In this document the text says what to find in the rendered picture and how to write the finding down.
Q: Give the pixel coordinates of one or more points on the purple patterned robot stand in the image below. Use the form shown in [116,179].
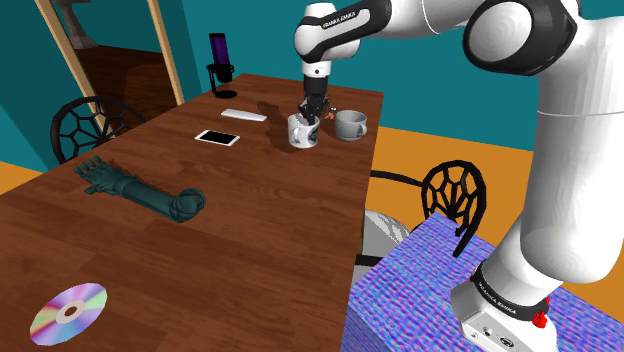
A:
[400,302]

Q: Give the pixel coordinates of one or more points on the black web-back chair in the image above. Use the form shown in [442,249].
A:
[475,195]
[61,126]

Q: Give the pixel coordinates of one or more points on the white phone with black screen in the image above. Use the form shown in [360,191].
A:
[217,137]

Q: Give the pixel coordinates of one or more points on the iridescent compact disc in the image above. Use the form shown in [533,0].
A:
[90,297]

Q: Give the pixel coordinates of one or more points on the tan wooden door frame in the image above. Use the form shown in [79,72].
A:
[166,58]

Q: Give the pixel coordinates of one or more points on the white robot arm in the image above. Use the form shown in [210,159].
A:
[575,161]

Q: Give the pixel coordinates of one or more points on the small orange object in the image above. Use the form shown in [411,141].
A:
[331,114]

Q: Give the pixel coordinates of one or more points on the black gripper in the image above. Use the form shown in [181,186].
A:
[315,88]

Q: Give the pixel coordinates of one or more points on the white mug with dark print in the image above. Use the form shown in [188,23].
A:
[302,135]

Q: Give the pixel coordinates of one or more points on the white remote control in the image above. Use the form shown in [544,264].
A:
[244,115]

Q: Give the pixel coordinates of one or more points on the grey cup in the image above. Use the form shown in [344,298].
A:
[349,126]

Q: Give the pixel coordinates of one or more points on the brown wooden table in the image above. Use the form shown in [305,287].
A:
[253,219]

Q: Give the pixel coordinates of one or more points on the black and purple microphone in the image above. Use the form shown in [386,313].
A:
[222,58]

